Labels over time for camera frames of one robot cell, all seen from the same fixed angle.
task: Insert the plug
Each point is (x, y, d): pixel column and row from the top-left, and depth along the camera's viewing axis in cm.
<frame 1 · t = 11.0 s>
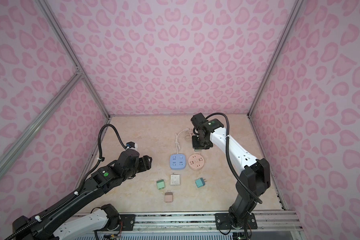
left hand: (150, 160, 76), fingers open
right hand: (195, 145, 81), fingers open
blue square power strip: (177, 161, 94), point 3 cm above the table
pink round power strip: (196, 161, 94), point 3 cm above the table
light green plug adapter: (160, 184, 86), point 2 cm above the table
white square plug adapter: (175, 180, 86), point 3 cm above the table
teal plug adapter: (200, 182, 86), point 3 cm above the table
pink plug adapter: (168, 196, 82), point 2 cm above the table

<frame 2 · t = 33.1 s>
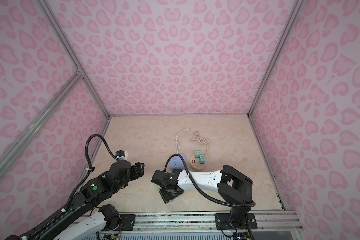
left hand: (142, 166, 75), fingers open
right hand: (167, 197, 78), fingers open
teal plug adapter: (202, 159, 90), point 8 cm above the table
green plug adapter: (197, 154, 92), point 7 cm above the table
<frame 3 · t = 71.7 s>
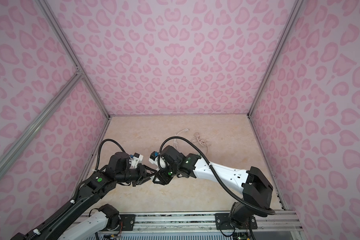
left hand: (157, 175, 69), fingers open
right hand: (154, 178, 71), fingers open
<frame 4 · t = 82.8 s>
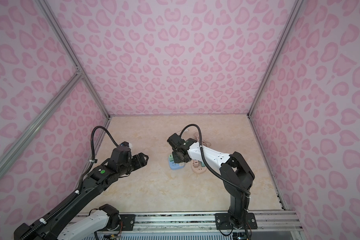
left hand: (146, 159, 78), fingers open
right hand: (177, 157, 87), fingers open
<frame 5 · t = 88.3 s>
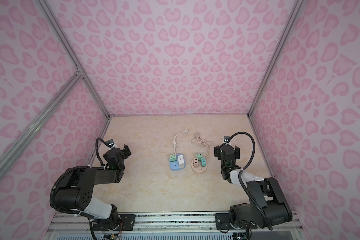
left hand: (121, 145, 92), fingers open
right hand: (226, 144, 90), fingers open
